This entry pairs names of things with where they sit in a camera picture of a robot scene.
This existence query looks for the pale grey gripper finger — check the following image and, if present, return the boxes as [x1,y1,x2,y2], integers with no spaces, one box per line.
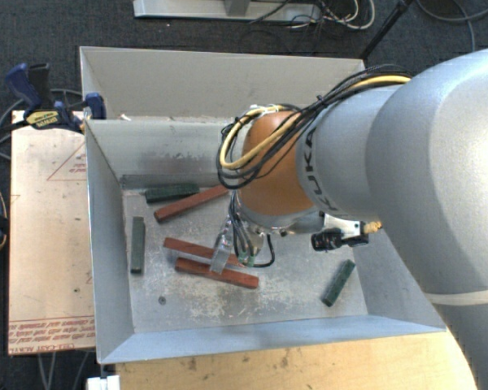
[209,236,233,276]

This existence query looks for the grey metal bin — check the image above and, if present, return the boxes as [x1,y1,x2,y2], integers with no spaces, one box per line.
[79,45,449,366]

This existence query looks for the black cylinder on white bracket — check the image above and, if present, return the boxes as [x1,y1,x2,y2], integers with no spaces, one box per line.
[310,213,383,254]

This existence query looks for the red-brown flat block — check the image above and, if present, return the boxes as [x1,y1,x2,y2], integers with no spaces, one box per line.
[163,236,246,269]
[153,184,230,224]
[174,257,260,291]

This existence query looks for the brown cardboard board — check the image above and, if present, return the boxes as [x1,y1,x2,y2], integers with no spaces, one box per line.
[7,110,97,357]

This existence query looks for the dark green flat block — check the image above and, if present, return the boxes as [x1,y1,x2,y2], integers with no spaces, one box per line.
[320,258,357,308]
[129,216,147,275]
[144,182,201,204]

